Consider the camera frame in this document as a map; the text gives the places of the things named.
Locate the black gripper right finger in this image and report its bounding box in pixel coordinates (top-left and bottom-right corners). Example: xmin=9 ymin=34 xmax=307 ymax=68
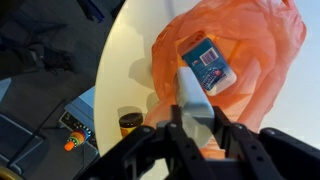
xmin=213 ymin=106 xmax=320 ymax=180

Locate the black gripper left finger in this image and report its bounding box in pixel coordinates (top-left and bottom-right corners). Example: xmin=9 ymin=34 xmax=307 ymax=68
xmin=79 ymin=104 xmax=218 ymax=180

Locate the orange plastic bag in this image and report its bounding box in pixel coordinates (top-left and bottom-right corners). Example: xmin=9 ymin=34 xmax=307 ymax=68
xmin=143 ymin=0 xmax=308 ymax=159

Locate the black fabric bag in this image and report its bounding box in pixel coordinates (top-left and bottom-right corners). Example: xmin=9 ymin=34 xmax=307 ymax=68
xmin=0 ymin=43 xmax=76 ymax=79

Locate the yellow black can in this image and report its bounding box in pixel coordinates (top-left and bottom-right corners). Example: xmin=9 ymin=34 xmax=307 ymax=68
xmin=118 ymin=112 xmax=144 ymax=138

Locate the orange striped knob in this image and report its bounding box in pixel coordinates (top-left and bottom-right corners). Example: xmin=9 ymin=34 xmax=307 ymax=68
xmin=63 ymin=129 xmax=92 ymax=152

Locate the light blue box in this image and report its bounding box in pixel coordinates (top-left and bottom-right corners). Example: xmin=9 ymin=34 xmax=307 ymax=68
xmin=64 ymin=85 xmax=97 ymax=124

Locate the blue white mint box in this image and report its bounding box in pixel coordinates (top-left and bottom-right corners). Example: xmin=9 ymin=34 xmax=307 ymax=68
xmin=181 ymin=37 xmax=238 ymax=97

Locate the dark blue floor mat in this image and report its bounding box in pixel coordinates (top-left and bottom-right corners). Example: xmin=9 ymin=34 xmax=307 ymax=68
xmin=0 ymin=113 xmax=44 ymax=174

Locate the gold round object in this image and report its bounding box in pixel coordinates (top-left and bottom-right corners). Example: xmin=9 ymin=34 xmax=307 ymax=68
xmin=0 ymin=165 xmax=26 ymax=180

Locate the black cable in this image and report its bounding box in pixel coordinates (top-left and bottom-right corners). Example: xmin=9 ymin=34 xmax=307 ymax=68
xmin=6 ymin=99 xmax=68 ymax=168

